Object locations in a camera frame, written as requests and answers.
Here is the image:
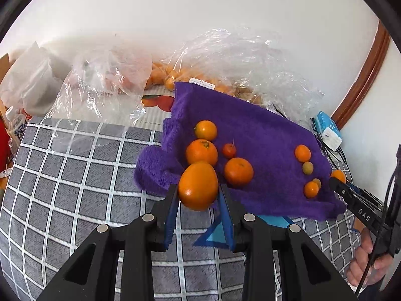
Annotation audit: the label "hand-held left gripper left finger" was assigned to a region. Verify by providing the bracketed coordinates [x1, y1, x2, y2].
[37, 183, 179, 301]

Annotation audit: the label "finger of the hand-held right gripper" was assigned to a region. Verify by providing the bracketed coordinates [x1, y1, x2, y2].
[329, 177, 384, 229]

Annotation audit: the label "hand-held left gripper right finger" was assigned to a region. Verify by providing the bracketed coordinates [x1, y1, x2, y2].
[218, 183, 359, 301]

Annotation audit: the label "small tangerine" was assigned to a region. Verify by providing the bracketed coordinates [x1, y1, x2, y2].
[294, 144, 312, 163]
[304, 181, 319, 198]
[330, 169, 347, 184]

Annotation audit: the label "oval orange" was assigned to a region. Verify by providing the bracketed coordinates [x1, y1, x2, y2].
[178, 161, 218, 211]

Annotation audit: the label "large round orange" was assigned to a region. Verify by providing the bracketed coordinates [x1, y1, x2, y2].
[223, 157, 254, 186]

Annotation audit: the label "medium round orange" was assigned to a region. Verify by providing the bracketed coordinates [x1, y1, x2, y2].
[186, 139, 219, 167]

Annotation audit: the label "medium tangerine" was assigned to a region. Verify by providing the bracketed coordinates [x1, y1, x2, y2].
[194, 120, 218, 141]

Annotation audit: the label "person's right hand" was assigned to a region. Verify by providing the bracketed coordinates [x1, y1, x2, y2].
[346, 227, 397, 289]

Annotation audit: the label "small red fruit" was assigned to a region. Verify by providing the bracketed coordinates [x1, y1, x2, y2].
[222, 141, 237, 159]

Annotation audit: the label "white charger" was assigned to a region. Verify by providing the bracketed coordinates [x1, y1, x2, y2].
[322, 127, 343, 151]

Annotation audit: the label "blue and white box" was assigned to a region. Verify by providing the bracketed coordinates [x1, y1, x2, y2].
[315, 111, 340, 138]

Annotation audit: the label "purple towel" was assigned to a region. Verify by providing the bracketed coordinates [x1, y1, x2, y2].
[134, 82, 347, 220]

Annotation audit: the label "grey checked blanket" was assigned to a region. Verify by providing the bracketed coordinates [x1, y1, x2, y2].
[0, 116, 364, 301]

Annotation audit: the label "fruit print box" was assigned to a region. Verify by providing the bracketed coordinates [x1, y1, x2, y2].
[141, 88, 176, 124]

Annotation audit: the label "pile of bagged longans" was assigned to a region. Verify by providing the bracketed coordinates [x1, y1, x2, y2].
[235, 86, 262, 104]

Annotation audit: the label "pile of bagged tangerines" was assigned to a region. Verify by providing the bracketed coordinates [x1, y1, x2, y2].
[144, 63, 235, 98]

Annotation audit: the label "large clear plastic bag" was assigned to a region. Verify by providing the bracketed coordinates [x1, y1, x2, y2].
[142, 28, 325, 123]

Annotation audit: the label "clear plastic bottle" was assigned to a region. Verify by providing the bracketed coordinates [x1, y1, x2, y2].
[5, 107, 29, 141]

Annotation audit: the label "red bag with white print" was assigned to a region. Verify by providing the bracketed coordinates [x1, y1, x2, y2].
[0, 121, 11, 170]

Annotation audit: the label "white plastic bag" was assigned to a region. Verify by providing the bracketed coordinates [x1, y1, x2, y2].
[0, 41, 72, 118]

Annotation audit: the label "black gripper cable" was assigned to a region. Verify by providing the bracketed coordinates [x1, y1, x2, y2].
[354, 161, 401, 295]

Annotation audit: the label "black cables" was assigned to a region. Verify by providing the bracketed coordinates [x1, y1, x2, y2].
[310, 117, 348, 182]

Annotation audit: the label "brown wooden door frame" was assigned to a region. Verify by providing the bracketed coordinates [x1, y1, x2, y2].
[330, 20, 390, 129]

